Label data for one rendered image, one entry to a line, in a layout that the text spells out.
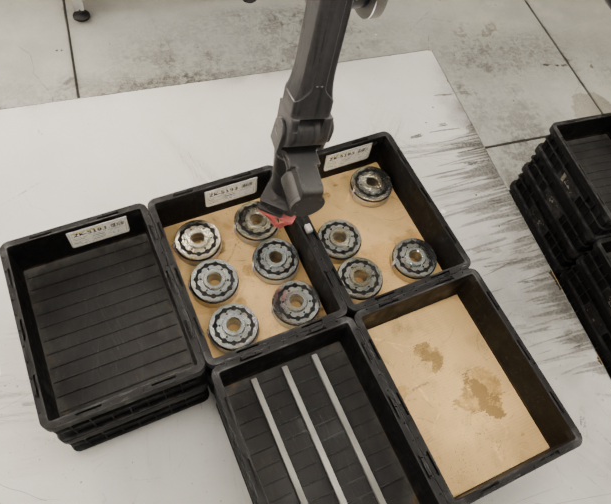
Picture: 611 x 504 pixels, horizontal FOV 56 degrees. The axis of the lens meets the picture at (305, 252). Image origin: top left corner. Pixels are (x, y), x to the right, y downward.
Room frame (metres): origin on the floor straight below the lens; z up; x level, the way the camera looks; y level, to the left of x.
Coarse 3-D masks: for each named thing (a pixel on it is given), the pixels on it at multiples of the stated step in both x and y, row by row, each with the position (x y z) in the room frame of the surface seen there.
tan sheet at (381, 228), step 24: (336, 192) 0.84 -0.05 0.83; (312, 216) 0.76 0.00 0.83; (336, 216) 0.77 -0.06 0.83; (360, 216) 0.78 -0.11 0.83; (384, 216) 0.80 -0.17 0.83; (408, 216) 0.81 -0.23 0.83; (336, 240) 0.70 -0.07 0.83; (384, 240) 0.73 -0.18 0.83; (336, 264) 0.64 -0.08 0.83; (384, 264) 0.67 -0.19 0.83; (384, 288) 0.61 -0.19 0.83
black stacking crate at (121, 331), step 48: (48, 240) 0.51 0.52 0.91; (144, 240) 0.60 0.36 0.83; (48, 288) 0.44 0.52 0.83; (96, 288) 0.47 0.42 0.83; (144, 288) 0.49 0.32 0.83; (48, 336) 0.34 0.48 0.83; (96, 336) 0.36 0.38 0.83; (144, 336) 0.38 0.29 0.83; (48, 384) 0.24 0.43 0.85; (96, 384) 0.27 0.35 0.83; (144, 384) 0.29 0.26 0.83; (192, 384) 0.30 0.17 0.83
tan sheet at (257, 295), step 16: (176, 224) 0.66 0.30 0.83; (224, 224) 0.69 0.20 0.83; (224, 240) 0.64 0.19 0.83; (240, 240) 0.65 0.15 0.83; (288, 240) 0.68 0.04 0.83; (176, 256) 0.58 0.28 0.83; (224, 256) 0.60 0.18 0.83; (240, 256) 0.61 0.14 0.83; (240, 272) 0.57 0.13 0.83; (304, 272) 0.60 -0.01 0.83; (240, 288) 0.53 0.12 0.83; (256, 288) 0.54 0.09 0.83; (272, 288) 0.55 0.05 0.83; (192, 304) 0.47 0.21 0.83; (256, 304) 0.50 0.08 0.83; (320, 304) 0.53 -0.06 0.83; (208, 320) 0.45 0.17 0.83; (272, 320) 0.47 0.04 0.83
